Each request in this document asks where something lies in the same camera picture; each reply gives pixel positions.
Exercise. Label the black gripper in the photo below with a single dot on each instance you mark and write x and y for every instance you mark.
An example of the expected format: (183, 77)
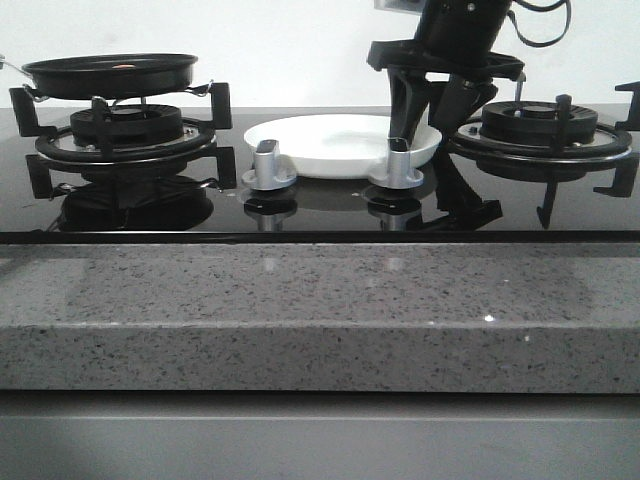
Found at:
(453, 37)

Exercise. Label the white round plate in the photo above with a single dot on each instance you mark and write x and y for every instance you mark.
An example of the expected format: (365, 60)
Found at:
(339, 146)

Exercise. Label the black frying pan mint handle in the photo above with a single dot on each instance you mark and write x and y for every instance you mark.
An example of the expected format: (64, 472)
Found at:
(81, 78)

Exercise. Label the silver stove knob plain side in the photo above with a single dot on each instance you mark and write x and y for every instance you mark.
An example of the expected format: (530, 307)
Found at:
(397, 173)

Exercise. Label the black gas burner plain side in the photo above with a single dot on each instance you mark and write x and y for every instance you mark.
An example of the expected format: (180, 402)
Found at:
(545, 138)

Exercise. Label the black glass cooktop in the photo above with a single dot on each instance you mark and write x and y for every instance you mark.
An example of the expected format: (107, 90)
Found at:
(463, 199)

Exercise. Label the silver stove knob pan side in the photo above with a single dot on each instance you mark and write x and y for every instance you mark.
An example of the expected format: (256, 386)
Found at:
(271, 171)

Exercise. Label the black plain side support grate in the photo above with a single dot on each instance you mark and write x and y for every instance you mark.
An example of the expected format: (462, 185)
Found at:
(627, 110)

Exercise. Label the black pan support grate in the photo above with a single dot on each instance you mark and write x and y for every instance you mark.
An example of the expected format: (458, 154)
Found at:
(23, 100)

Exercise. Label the black gas burner pan side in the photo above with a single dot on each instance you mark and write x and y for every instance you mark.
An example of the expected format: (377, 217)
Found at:
(128, 137)

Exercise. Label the grey cabinet front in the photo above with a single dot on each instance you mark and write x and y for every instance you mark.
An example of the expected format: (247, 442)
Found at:
(200, 435)

